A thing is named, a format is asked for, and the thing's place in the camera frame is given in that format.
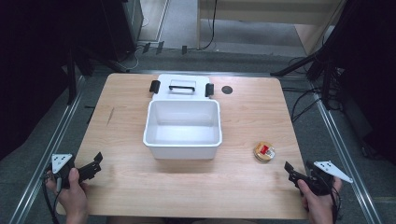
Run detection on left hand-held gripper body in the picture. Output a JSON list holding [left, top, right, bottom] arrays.
[[50, 152, 82, 190]]

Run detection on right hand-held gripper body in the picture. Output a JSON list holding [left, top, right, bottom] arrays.
[[304, 160, 355, 197]]

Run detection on person's left hand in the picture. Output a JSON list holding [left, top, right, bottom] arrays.
[[45, 167, 91, 220]]

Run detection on person's right hand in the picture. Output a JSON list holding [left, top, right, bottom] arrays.
[[297, 176, 344, 224]]

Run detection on round clear snack packet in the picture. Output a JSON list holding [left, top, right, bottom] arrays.
[[252, 141, 276, 163]]

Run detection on white plastic storage box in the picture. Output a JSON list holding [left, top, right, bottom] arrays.
[[142, 98, 223, 161]]

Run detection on black tripod stand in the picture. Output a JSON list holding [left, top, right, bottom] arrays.
[[269, 36, 335, 104]]

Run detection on dark cabinet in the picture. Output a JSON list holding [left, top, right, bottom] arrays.
[[100, 0, 145, 63]]

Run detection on light wooden furniture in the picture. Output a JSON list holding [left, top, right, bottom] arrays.
[[195, 0, 347, 56]]

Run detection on metal floor rail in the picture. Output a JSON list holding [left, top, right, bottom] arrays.
[[310, 83, 385, 224], [8, 75, 87, 224]]

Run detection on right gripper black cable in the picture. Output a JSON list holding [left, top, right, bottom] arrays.
[[328, 181, 343, 224]]

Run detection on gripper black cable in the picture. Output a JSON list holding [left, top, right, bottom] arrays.
[[41, 172, 62, 224], [328, 181, 343, 224]]

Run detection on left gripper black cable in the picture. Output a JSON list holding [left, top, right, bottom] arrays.
[[41, 172, 62, 224]]

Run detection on black floor cables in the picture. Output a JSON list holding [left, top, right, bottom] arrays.
[[281, 57, 344, 124]]

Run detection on white floor cable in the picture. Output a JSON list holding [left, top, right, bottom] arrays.
[[120, 17, 150, 71]]

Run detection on white box lid black handle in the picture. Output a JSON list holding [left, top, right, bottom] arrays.
[[148, 73, 216, 102]]

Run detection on black hanging cable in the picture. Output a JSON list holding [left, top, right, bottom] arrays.
[[200, 0, 219, 51]]

